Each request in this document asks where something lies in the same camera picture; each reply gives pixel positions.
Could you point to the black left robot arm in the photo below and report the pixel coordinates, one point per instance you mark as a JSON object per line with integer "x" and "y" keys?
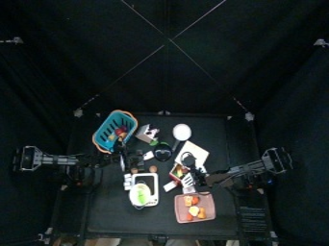
{"x": 51, "y": 159}

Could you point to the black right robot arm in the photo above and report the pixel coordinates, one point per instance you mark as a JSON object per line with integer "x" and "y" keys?
{"x": 257, "y": 166}

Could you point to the red drawer box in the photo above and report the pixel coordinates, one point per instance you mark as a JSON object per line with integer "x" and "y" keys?
{"x": 177, "y": 173}

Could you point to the white striped toy grater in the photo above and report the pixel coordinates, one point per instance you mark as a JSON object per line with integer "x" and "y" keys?
{"x": 188, "y": 180}

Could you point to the small white card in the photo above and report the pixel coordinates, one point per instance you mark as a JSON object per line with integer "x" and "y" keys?
{"x": 170, "y": 186}
{"x": 147, "y": 155}

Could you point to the brown toy ball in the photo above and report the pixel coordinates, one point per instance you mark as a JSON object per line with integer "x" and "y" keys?
{"x": 134, "y": 170}
{"x": 153, "y": 168}

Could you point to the yellow green toy food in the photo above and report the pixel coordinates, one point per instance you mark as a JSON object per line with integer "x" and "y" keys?
{"x": 180, "y": 173}

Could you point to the green toy vegetable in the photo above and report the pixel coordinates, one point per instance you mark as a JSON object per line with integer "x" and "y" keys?
{"x": 154, "y": 142}

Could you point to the black toy frying pan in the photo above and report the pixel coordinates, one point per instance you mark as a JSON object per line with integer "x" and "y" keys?
{"x": 162, "y": 152}

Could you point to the orange red toy food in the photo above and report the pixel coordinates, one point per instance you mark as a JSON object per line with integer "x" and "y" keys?
{"x": 190, "y": 217}
{"x": 196, "y": 200}

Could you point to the orange toy bread slice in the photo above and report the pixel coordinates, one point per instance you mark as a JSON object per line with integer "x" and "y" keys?
{"x": 188, "y": 201}

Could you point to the white cutting board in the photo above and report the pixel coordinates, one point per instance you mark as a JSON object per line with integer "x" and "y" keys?
{"x": 198, "y": 151}

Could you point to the cow print milk carton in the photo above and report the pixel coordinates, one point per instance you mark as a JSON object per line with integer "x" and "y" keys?
{"x": 147, "y": 133}

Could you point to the orange toy fruit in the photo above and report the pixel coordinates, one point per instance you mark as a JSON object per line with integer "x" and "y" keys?
{"x": 123, "y": 136}

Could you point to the white toy scale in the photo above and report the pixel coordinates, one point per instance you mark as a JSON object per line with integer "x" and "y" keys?
{"x": 147, "y": 184}

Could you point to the yellow toy fruit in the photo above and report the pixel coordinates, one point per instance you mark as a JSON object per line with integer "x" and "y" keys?
{"x": 113, "y": 137}

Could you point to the pink tray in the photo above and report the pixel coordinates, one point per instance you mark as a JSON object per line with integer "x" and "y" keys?
{"x": 194, "y": 207}

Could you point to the red toy fruit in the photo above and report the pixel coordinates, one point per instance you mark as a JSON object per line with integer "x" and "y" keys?
{"x": 121, "y": 130}

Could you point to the pale yellow toy food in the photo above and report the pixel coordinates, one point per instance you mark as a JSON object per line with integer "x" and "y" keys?
{"x": 194, "y": 210}

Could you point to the blue basket with orange rim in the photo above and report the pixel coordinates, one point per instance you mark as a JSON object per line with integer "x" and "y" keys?
{"x": 107, "y": 134}

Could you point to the orange toy food piece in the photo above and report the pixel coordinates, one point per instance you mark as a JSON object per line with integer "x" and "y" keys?
{"x": 202, "y": 213}

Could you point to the light green plate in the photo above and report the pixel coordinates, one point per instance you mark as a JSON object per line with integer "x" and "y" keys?
{"x": 139, "y": 194}

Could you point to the white ladle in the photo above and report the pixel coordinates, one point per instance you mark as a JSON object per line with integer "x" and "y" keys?
{"x": 182, "y": 132}

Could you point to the white label sticker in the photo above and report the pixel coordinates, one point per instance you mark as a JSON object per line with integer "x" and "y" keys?
{"x": 252, "y": 217}

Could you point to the metal table clamp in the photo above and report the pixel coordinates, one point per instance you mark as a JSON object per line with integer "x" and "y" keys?
{"x": 43, "y": 238}

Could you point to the metal frame bracket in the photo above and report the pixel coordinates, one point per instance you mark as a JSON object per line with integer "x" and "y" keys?
{"x": 16, "y": 40}
{"x": 78, "y": 112}
{"x": 320, "y": 42}
{"x": 163, "y": 112}
{"x": 249, "y": 116}

